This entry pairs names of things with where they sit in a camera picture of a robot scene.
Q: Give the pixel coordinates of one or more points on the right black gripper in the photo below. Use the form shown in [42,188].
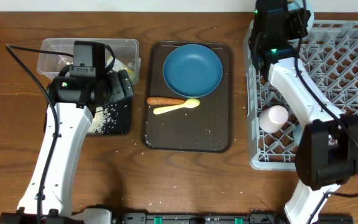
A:
[299,18]

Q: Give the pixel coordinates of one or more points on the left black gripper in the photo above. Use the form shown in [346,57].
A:
[119,93]

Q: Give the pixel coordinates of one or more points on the pile of rice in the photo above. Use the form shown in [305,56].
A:
[111,119]

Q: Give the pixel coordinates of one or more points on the pink cup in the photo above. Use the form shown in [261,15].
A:
[272,119]

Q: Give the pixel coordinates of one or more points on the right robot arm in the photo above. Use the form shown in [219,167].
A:
[327,155]

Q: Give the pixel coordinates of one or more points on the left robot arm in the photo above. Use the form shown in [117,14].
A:
[51,185]

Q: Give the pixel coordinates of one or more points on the black waste tray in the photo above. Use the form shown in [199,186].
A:
[88,107]

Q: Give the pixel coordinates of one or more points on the grey dishwasher rack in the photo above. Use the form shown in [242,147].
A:
[330,54]

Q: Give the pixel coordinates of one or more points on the clear plastic bin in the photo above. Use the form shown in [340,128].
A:
[125,50]

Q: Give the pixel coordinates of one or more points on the orange carrot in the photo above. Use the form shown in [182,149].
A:
[158,100]

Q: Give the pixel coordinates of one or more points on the yellow plastic spoon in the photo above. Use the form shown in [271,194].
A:
[190,103]

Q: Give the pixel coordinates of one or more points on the dark blue plate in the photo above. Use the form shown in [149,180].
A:
[192,70]

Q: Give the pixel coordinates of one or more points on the dark brown serving tray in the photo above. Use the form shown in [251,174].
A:
[205,128]

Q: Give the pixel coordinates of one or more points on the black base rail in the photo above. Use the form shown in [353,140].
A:
[216,218]

